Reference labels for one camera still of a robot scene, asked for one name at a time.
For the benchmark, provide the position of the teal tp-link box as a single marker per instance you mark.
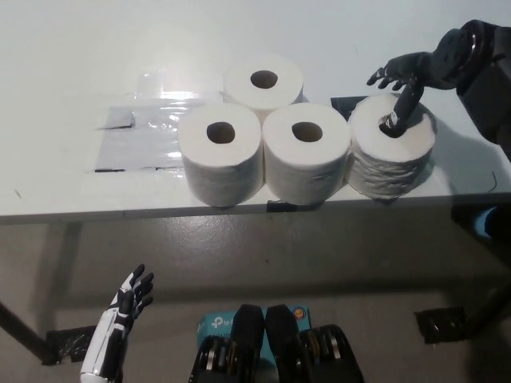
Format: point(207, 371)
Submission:
point(215, 325)

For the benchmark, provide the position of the large black tape patch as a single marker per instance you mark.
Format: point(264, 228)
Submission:
point(339, 105)

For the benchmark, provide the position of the smooth white toilet paper roll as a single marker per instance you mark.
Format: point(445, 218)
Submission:
point(223, 175)
point(243, 95)
point(303, 171)

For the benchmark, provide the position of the black and blue object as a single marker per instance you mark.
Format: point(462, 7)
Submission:
point(463, 219)

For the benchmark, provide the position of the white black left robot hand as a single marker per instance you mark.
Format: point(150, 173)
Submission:
point(108, 335)

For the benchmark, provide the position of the black table leg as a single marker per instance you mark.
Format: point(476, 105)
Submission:
point(24, 331)
point(493, 299)

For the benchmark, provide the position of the small black tape strip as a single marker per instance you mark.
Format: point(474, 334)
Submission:
point(281, 206)

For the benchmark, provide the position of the grey tape patch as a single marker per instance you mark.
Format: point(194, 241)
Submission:
point(131, 147)

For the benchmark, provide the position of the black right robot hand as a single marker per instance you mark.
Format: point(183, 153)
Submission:
point(435, 68)

